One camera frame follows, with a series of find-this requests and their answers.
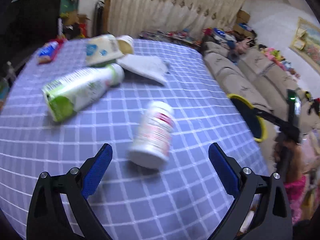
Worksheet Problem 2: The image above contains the green coconut drink bottle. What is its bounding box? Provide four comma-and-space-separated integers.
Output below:
42, 63, 124, 122

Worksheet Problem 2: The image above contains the white pill bottle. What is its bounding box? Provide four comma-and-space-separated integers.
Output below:
128, 101, 174, 170

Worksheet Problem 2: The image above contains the white napkin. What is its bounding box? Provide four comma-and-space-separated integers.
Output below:
117, 54, 168, 85

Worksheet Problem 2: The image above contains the cream yogurt tub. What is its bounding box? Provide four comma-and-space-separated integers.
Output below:
86, 34, 124, 66

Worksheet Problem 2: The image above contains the white paper cup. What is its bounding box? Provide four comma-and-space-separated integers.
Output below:
116, 35, 135, 55

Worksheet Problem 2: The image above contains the yellow rimmed trash bin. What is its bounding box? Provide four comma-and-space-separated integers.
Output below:
227, 94, 268, 143

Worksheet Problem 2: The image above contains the person right hand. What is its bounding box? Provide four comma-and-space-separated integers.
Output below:
273, 133, 303, 183

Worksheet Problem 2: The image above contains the beige sofa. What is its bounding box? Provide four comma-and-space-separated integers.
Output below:
202, 41, 320, 160

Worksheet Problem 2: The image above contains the pile of plush toys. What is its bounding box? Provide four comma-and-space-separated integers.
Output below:
237, 38, 300, 80

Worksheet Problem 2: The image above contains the cardboard boxes stack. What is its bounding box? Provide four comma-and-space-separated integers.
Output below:
233, 10, 257, 38

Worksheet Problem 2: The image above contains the blue checkered tablecloth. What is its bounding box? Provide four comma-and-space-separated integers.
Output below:
1, 40, 268, 239

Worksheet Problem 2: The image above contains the low toy shelf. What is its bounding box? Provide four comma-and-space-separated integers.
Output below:
138, 29, 201, 48

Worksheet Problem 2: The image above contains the beige patterned curtain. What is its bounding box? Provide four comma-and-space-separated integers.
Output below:
103, 0, 245, 39

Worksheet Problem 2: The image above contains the large black television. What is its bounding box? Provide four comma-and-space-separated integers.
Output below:
1, 0, 60, 77

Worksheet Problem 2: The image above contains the black tower fan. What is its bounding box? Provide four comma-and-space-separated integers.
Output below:
92, 1, 104, 36

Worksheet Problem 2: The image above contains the framed wall picture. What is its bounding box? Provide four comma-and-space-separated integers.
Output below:
289, 17, 319, 73

